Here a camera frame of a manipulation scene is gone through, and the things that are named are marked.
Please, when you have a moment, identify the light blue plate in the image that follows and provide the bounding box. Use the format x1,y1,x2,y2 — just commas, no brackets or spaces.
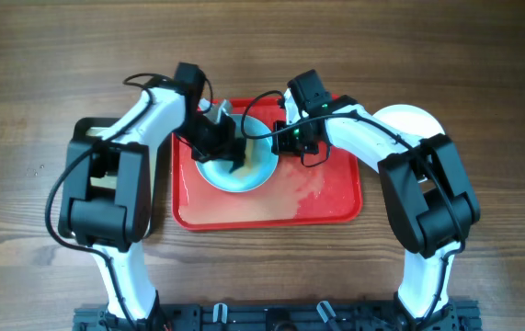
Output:
195,114,279,193

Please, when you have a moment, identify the white round plate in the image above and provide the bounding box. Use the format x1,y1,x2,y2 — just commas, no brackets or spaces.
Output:
372,104,445,138

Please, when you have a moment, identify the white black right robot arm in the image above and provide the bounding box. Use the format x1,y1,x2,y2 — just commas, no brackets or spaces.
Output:
274,90,481,330

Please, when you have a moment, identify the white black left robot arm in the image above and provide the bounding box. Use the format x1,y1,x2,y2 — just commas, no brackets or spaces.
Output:
44,67,245,330

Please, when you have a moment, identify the red plastic tray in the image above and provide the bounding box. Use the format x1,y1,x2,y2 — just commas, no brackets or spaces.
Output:
171,96,364,232

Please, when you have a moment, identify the black soapy water tray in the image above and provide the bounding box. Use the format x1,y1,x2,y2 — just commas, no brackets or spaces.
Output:
71,116,157,238

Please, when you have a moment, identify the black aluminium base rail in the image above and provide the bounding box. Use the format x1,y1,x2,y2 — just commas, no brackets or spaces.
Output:
72,300,483,331

